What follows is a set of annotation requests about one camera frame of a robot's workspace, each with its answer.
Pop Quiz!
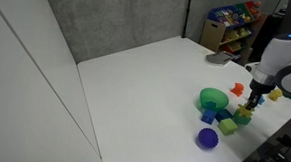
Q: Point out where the teal toy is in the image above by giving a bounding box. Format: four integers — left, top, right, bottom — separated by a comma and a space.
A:
205, 100, 218, 111

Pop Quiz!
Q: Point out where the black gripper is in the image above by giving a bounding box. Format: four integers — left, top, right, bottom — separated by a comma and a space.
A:
244, 77, 275, 112

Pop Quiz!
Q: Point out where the orange animal toy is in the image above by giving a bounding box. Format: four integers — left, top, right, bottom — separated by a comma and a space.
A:
229, 82, 245, 99

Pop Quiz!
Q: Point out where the green toy block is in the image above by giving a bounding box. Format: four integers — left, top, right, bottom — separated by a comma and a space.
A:
232, 108, 253, 126

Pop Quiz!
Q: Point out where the dark blue foam cube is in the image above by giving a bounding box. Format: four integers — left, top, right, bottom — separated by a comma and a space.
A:
214, 107, 235, 123

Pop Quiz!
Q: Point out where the black vertical pole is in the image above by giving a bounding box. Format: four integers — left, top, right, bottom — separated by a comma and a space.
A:
179, 0, 196, 39

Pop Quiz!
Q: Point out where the black equipment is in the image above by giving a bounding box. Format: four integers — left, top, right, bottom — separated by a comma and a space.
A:
235, 105, 291, 162

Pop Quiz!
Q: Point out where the red storage bin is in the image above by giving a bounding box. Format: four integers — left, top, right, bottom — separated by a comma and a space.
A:
243, 0, 264, 20

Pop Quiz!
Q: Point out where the lime green foam cube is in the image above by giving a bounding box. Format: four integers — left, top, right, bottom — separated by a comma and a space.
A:
218, 117, 239, 137

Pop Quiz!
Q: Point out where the green storage bin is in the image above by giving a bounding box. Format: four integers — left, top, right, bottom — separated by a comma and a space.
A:
234, 2, 256, 24

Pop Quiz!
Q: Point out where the gray metal mounting plate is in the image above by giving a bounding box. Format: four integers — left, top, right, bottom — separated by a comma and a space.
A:
205, 50, 236, 69

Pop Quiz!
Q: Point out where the wooden toy shelf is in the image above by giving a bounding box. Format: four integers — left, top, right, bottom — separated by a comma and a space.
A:
197, 0, 272, 65

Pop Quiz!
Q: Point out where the yellow spiky toy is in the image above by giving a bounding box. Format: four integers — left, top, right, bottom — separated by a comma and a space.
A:
237, 102, 256, 118

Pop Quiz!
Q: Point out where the blue storage bin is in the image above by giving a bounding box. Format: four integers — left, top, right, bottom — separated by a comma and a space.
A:
207, 4, 248, 30

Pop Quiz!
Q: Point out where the dark green toy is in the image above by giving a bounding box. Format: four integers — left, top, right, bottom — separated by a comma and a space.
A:
281, 88, 291, 103

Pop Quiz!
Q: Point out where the green plastic bowl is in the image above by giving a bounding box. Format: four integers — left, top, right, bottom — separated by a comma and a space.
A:
198, 86, 230, 111

